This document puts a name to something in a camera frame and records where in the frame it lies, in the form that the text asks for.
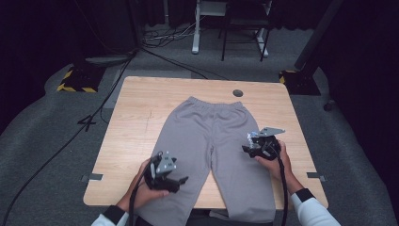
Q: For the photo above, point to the person's left hand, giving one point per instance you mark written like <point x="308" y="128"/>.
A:
<point x="142" y="193"/>

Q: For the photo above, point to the white desk frame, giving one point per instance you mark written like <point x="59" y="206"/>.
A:
<point x="196" y="34"/>

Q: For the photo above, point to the grey tape strip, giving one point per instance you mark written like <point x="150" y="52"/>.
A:
<point x="92" y="177"/>
<point x="315" y="175"/>

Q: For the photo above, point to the person's right hand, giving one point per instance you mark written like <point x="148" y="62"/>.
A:
<point x="274" y="166"/>

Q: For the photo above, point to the black yellow striped stand base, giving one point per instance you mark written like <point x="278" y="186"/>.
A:
<point x="80" y="80"/>
<point x="299" y="83"/>

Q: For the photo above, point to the grey pants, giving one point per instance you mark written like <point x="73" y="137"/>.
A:
<point x="194" y="132"/>

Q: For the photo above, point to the black metal chair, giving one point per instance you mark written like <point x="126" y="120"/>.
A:
<point x="244" y="22"/>

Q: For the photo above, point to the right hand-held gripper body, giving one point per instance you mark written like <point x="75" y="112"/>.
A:
<point x="266" y="147"/>

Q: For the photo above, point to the grey round table grommet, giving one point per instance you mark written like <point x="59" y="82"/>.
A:
<point x="237" y="93"/>

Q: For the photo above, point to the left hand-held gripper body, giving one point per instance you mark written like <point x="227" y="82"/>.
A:
<point x="164" y="164"/>

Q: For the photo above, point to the dark slanted stand post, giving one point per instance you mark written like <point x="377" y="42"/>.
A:
<point x="316" y="34"/>

